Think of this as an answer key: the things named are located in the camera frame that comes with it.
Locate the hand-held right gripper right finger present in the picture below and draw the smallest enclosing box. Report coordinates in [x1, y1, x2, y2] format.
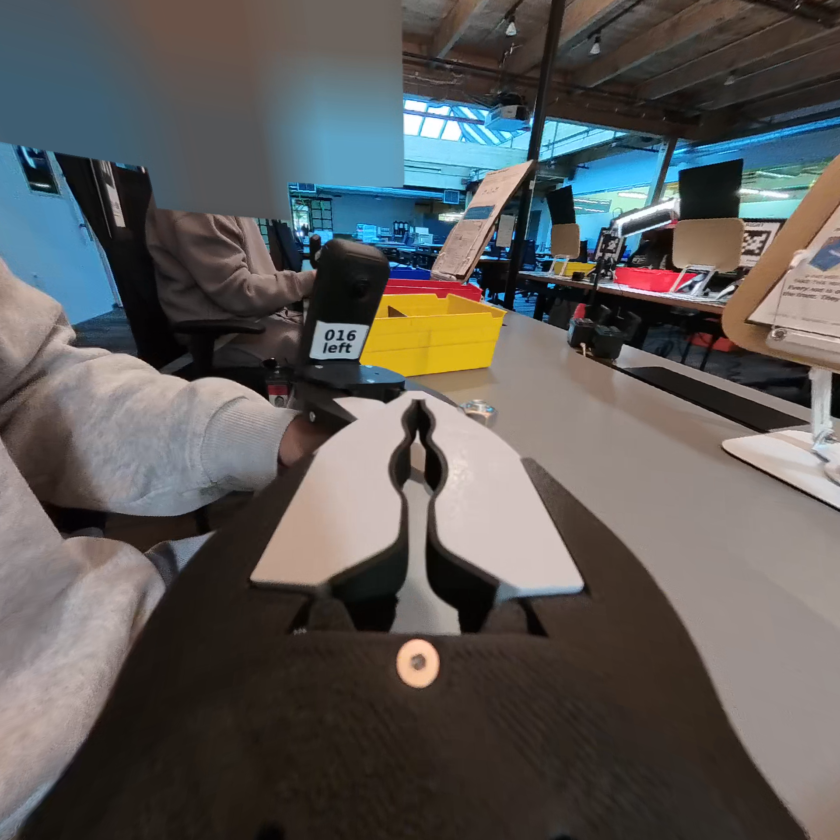
[420, 392, 586, 632]

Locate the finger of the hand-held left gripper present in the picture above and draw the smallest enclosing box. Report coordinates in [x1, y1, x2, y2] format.
[336, 392, 411, 421]

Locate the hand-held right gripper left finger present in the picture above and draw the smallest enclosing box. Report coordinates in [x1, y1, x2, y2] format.
[249, 391, 421, 614]

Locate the person's left forearm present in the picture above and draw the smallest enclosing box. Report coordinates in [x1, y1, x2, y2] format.
[0, 258, 303, 517]

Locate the grey desk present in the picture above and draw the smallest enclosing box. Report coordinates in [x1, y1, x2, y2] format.
[364, 308, 840, 840]

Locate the person's left hand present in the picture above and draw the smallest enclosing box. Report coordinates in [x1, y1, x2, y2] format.
[277, 415, 330, 469]

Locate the red plastic bin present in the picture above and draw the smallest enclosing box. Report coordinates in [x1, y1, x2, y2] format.
[382, 277, 484, 304]
[613, 266, 698, 293]

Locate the person's white striped shirt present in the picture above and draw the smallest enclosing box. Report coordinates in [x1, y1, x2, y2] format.
[147, 532, 217, 585]

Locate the black battery charger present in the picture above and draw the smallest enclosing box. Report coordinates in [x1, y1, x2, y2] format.
[566, 305, 644, 362]

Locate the black office chair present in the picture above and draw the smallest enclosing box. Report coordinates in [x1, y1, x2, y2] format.
[56, 152, 270, 389]

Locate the long wooden office table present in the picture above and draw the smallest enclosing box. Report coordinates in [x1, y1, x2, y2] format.
[517, 268, 726, 322]

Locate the white lamp bar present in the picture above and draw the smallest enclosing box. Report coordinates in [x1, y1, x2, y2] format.
[609, 198, 681, 238]

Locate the black ceiling pole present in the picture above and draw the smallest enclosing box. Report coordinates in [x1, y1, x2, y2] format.
[504, 0, 567, 309]

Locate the printed instruction sheet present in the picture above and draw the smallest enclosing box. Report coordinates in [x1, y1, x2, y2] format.
[748, 220, 840, 329]

